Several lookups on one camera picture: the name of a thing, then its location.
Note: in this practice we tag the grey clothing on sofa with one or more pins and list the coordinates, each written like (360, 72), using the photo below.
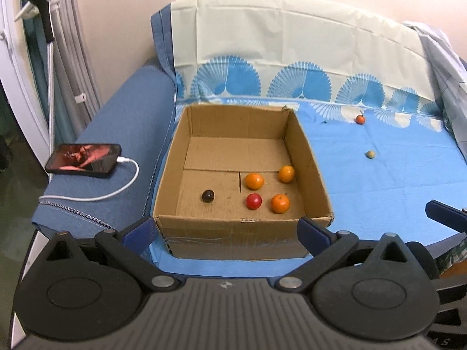
(450, 73)

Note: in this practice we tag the red round fruit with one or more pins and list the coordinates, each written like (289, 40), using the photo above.
(253, 201)

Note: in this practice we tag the brown cardboard box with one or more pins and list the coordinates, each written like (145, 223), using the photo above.
(214, 147)

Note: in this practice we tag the dark purple fruit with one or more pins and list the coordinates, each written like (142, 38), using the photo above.
(208, 196)

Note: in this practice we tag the small orange mandarin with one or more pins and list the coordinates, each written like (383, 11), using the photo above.
(286, 174)

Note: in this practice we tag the large orange mandarin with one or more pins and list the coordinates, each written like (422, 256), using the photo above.
(280, 203)

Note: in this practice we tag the small orange with stem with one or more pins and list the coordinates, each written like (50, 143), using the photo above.
(360, 118)

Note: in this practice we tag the white door frame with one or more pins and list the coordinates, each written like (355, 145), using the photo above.
(18, 81)

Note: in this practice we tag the black smartphone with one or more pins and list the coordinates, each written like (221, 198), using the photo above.
(94, 160)

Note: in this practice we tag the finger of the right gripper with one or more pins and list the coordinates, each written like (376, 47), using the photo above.
(447, 215)

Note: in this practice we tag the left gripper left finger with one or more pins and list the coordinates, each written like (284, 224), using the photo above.
(126, 248)

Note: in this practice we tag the orange mandarin in box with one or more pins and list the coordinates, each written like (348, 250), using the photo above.
(254, 181)

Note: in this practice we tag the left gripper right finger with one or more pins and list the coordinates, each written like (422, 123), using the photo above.
(329, 250)

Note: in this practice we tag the blue sofa armrest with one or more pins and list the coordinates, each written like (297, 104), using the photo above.
(106, 180)

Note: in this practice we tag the grey curtain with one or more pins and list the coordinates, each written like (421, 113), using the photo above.
(76, 99)

